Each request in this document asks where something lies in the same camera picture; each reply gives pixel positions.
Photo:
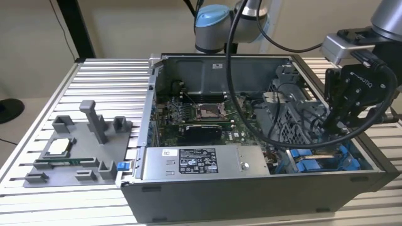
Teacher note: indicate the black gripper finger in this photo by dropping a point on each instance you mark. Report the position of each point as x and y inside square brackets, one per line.
[333, 94]
[353, 115]

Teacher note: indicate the hard disk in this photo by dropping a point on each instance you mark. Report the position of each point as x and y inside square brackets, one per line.
[306, 166]
[301, 153]

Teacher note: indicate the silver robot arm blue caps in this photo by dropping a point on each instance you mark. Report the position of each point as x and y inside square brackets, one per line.
[219, 30]

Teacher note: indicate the metal disk bay cage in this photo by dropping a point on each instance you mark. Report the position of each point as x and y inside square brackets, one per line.
[290, 127]

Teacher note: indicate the green motherboard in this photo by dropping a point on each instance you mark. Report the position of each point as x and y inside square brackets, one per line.
[247, 141]

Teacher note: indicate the CPU socket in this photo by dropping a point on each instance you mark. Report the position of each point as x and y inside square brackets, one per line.
[209, 110]

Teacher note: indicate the black graphics card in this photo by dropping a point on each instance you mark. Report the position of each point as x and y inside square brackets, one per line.
[200, 133]

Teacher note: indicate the open black PC case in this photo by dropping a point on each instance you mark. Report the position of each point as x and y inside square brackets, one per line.
[219, 200]

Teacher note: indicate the silver power supply unit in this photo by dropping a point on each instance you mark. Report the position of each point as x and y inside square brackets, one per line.
[156, 164]

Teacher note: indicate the blue case latch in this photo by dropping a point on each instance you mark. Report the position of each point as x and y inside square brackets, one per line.
[122, 166]

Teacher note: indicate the grey parts rack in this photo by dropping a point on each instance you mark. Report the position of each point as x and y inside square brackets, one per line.
[84, 150]

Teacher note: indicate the green RAM stick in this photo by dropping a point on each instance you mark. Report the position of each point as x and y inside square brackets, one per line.
[68, 161]

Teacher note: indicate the silver CPU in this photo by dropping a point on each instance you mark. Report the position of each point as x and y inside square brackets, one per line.
[58, 147]

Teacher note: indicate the round black stand base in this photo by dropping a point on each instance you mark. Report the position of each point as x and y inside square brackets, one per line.
[11, 110]

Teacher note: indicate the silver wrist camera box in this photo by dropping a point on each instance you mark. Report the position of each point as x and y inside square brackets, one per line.
[339, 47]

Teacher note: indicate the black metal frame post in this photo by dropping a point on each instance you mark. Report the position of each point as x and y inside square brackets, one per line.
[78, 28]

